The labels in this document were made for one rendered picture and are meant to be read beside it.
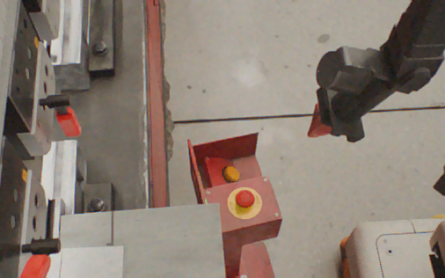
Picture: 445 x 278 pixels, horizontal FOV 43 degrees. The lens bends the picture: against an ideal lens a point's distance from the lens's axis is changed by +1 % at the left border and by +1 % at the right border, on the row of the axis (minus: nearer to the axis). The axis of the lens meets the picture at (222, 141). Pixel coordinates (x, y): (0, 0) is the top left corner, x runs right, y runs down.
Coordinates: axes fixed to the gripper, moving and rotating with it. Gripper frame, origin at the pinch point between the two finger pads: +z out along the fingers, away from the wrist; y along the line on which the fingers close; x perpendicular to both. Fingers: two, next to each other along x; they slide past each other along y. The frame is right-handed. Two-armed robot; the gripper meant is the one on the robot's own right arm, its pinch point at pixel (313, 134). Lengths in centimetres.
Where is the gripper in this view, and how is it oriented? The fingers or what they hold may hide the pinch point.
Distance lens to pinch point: 102.1
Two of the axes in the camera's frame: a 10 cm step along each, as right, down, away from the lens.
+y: 0.7, 8.8, -4.8
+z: -4.6, 4.5, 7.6
